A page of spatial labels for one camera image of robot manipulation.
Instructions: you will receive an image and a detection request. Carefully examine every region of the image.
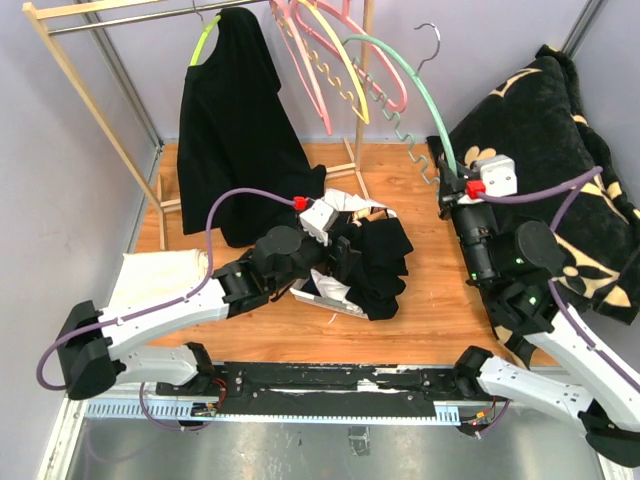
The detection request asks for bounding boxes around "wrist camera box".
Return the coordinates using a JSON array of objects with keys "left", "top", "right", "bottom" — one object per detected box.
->
[
  {"left": 458, "top": 155, "right": 517, "bottom": 205},
  {"left": 293, "top": 196, "right": 338, "bottom": 247}
]

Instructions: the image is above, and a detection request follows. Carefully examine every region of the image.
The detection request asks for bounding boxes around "lime green hanger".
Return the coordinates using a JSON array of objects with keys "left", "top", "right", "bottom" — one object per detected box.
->
[{"left": 189, "top": 2, "right": 221, "bottom": 67}]

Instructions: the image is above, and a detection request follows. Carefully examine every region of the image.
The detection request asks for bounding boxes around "white t shirt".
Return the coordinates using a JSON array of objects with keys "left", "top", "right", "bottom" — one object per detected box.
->
[{"left": 293, "top": 188, "right": 413, "bottom": 321}]

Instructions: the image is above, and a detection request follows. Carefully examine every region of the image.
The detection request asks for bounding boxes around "pink plastic hanger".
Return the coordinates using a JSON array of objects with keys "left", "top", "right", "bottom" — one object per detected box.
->
[{"left": 289, "top": 0, "right": 409, "bottom": 114}]

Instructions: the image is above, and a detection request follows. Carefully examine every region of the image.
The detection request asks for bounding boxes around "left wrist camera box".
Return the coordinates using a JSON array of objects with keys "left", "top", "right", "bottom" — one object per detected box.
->
[{"left": 293, "top": 196, "right": 338, "bottom": 247}]

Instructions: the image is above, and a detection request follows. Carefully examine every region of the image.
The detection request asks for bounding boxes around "yellow hanger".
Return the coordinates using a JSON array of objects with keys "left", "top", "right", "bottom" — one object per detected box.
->
[{"left": 291, "top": 1, "right": 370, "bottom": 124}]

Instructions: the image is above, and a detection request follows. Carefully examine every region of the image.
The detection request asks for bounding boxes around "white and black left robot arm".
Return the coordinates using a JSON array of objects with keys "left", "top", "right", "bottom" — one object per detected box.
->
[{"left": 56, "top": 226, "right": 362, "bottom": 400}]

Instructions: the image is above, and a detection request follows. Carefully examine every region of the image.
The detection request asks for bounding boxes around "pink hanger with metal hook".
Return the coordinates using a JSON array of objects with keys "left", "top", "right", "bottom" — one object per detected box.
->
[{"left": 269, "top": 0, "right": 333, "bottom": 136}]

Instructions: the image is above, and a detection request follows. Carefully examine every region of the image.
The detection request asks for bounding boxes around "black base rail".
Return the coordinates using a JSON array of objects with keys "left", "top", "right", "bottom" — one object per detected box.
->
[{"left": 152, "top": 362, "right": 492, "bottom": 418}]

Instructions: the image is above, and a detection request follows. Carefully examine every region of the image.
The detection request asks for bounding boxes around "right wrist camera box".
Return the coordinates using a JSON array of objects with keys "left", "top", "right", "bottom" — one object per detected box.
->
[{"left": 458, "top": 155, "right": 517, "bottom": 205}]

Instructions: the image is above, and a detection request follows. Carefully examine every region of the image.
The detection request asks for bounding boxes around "wooden clothes rack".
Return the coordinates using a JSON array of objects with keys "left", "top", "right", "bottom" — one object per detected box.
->
[{"left": 22, "top": 1, "right": 374, "bottom": 251}]

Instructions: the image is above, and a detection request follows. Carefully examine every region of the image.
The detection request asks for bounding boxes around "black t shirt with print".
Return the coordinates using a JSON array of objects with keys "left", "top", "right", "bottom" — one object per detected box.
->
[{"left": 330, "top": 210, "right": 413, "bottom": 321}]

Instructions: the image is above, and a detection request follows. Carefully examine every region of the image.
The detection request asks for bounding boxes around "navy blue t shirt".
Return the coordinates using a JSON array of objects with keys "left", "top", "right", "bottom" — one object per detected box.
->
[{"left": 300, "top": 279, "right": 320, "bottom": 296}]

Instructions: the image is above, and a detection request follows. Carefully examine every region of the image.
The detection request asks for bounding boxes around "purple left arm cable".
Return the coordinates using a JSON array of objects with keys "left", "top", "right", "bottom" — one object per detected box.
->
[{"left": 35, "top": 187, "right": 296, "bottom": 432}]

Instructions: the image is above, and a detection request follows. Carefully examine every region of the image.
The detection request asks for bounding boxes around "white perforated plastic basket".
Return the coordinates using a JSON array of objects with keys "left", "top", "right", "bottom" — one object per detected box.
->
[{"left": 290, "top": 278, "right": 369, "bottom": 319}]

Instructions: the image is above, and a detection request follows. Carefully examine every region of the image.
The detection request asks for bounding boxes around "black floral plush blanket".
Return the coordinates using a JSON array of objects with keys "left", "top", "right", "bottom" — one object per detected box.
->
[{"left": 426, "top": 44, "right": 640, "bottom": 371}]

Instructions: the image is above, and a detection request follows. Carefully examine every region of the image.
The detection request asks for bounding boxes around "mint green hanger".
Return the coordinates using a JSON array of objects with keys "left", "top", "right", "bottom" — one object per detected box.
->
[{"left": 342, "top": 22, "right": 458, "bottom": 185}]

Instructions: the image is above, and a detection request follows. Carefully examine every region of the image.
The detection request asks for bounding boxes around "folded cream cloth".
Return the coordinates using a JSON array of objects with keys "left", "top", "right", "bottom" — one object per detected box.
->
[{"left": 108, "top": 249, "right": 208, "bottom": 309}]

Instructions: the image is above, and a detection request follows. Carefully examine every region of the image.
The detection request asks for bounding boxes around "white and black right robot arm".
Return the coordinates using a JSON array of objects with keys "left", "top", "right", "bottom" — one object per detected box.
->
[{"left": 436, "top": 155, "right": 639, "bottom": 468}]

